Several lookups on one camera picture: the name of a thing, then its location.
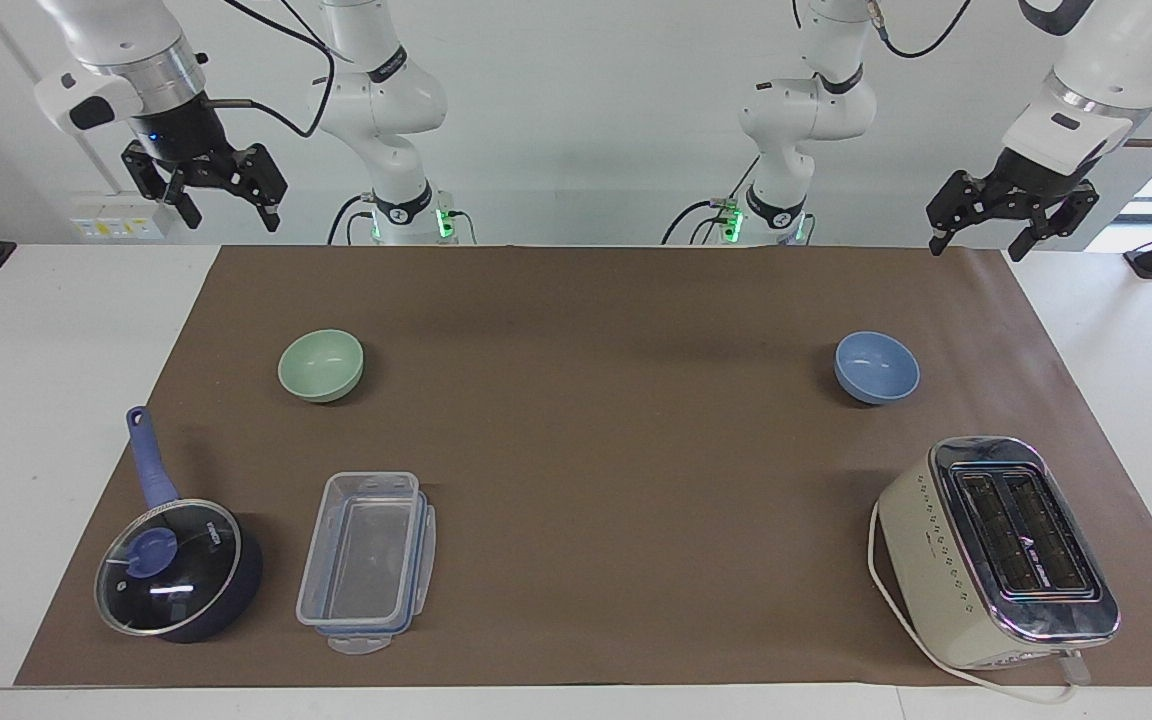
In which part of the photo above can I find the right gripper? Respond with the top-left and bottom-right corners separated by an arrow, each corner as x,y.
121,92 -> 290,234

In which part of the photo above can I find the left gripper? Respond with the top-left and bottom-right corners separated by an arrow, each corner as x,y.
925,147 -> 1101,264

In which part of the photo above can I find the blue bowl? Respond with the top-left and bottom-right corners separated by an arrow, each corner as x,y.
833,331 -> 922,406

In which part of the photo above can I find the green bowl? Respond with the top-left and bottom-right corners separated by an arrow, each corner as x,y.
277,329 -> 365,404

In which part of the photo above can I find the blue saucepan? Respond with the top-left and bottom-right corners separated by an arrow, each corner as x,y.
94,405 -> 265,644

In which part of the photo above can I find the cream and chrome toaster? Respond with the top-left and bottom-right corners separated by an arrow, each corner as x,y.
876,435 -> 1122,671

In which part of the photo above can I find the glass pot lid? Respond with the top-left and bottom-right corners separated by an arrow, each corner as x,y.
94,498 -> 243,637

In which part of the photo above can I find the clear plastic container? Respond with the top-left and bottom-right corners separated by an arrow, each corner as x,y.
298,472 -> 438,656
296,471 -> 421,629

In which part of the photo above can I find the white wall socket strip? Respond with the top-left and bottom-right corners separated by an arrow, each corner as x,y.
69,193 -> 173,242

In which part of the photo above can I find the white toaster cord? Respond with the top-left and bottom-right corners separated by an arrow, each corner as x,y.
867,500 -> 1093,705

